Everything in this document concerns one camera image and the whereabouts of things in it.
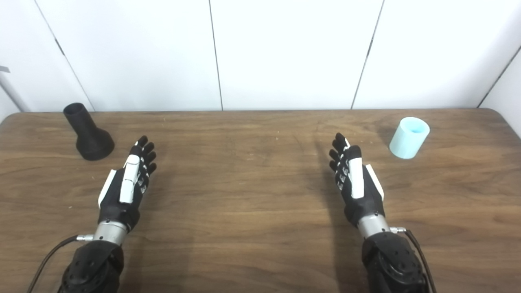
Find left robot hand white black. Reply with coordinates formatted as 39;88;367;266
98;136;158;233

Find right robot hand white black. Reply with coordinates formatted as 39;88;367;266
329;133;385;228

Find black flared nozzle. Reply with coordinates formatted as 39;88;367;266
63;103;115;161

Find light-blue hose piece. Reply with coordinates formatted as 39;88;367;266
389;117;431;160

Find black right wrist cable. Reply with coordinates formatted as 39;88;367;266
390;227;438;293

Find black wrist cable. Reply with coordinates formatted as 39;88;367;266
26;234;95;293
390;227;438;293

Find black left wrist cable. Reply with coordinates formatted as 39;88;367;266
26;234;95;293

